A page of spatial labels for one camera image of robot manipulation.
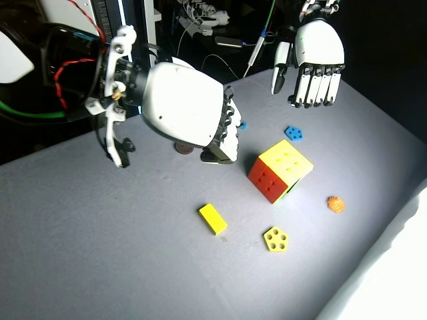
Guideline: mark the blue pentagon block with holes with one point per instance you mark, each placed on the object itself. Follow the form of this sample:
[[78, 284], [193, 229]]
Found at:
[[294, 133]]

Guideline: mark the black column with blue light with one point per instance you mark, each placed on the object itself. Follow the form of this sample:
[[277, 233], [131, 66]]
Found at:
[[110, 13]]

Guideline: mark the white pen probe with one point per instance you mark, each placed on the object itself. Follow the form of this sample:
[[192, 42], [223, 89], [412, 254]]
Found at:
[[255, 53]]

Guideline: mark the spare white robot hand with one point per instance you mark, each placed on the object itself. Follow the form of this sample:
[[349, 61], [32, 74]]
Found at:
[[213, 16]]

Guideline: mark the yellow pentagon block with holes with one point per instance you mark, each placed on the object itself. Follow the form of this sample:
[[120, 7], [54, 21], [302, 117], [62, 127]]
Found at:
[[275, 239]]

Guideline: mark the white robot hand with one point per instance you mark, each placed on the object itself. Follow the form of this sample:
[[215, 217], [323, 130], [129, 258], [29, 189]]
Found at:
[[180, 100], [320, 43]]

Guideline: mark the blue two-hole block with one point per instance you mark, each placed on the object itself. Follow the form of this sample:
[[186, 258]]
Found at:
[[243, 126]]

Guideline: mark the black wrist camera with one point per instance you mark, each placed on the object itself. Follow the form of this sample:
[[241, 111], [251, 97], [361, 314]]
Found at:
[[125, 145]]

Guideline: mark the white cabinet panel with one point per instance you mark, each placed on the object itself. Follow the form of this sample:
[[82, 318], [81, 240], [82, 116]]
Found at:
[[66, 13]]

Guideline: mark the grey flat device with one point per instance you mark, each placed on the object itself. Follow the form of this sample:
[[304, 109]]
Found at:
[[228, 41]]

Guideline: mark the white frame post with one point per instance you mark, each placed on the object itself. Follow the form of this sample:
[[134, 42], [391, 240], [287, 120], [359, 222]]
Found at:
[[150, 26]]

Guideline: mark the red yellow green cube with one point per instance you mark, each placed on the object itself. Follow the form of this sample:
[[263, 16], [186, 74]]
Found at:
[[283, 160]]

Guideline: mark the grey table cloth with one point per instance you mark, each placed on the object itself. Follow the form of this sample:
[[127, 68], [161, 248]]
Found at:
[[100, 250]]

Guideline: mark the orange swirl cookie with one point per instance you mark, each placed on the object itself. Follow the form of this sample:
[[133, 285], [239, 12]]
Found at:
[[335, 204]]

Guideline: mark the chocolate sandwich cookie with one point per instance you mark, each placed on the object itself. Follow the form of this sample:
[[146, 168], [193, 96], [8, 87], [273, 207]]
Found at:
[[183, 150]]

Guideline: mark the yellow rectangular block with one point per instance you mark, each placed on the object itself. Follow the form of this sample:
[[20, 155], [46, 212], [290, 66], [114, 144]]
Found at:
[[213, 218]]

